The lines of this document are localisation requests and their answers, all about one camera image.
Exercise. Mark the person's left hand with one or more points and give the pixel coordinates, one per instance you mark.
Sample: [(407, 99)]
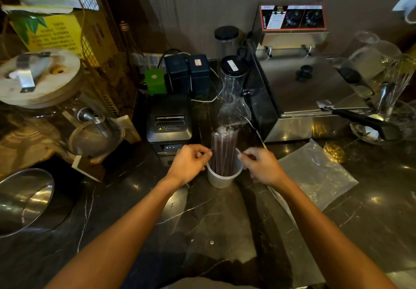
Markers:
[(185, 167)]

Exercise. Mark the person's right hand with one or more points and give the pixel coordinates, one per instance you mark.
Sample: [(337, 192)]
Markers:
[(265, 168)]

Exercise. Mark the person's left fingers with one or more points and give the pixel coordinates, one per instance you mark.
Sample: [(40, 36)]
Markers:
[(201, 155)]

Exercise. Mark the person's right fingers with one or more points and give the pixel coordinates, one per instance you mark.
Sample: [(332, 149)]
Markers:
[(248, 160)]

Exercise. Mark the bundle of brown straws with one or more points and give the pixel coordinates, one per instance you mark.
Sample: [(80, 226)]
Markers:
[(225, 150)]

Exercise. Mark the person's left forearm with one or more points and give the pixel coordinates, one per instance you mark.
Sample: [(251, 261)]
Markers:
[(123, 240)]

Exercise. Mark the person's right forearm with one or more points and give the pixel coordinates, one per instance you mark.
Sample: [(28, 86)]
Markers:
[(325, 240)]

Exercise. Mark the translucent plastic cup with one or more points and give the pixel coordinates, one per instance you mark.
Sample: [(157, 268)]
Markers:
[(222, 180)]

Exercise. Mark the black receipt printer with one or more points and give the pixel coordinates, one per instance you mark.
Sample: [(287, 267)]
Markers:
[(168, 123)]

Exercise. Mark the glass carafe with black lid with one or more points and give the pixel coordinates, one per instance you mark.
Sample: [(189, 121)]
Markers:
[(232, 103)]

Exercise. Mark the clear plastic bag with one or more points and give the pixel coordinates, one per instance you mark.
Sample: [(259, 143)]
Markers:
[(313, 175)]

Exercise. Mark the stainless steel deep fryer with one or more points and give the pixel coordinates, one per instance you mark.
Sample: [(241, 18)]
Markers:
[(299, 103)]

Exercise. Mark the dark blue tin red label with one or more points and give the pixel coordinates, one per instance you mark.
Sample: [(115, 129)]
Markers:
[(199, 75)]

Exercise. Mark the gold round coaster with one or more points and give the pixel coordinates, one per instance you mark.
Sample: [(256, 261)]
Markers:
[(334, 152)]

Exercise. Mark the green box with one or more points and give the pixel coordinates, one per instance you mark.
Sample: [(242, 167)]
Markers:
[(156, 82)]

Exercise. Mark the glass jar with black lid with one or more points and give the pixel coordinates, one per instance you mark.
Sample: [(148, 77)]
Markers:
[(226, 40)]

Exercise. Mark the clear glass bottle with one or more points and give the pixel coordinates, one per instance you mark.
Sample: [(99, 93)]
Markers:
[(131, 48)]

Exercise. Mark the person's grey shirt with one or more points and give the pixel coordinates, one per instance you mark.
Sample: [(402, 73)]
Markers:
[(208, 284)]

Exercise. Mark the glass dispenser jar wooden lid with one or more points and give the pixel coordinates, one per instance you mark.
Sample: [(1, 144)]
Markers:
[(48, 110)]

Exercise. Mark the clear glass pitcher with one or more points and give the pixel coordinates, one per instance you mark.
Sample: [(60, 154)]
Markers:
[(370, 54)]

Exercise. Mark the clear glass bowl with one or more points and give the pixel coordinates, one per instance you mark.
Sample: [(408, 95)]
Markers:
[(406, 123)]

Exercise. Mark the metal whisk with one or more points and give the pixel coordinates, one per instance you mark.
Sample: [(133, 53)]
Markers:
[(398, 77)]

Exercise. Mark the stainless steel bin funnel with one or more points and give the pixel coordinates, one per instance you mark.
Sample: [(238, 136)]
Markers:
[(22, 201)]

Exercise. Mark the yellow cardboard box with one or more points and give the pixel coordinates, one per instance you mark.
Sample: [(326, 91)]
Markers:
[(61, 32)]

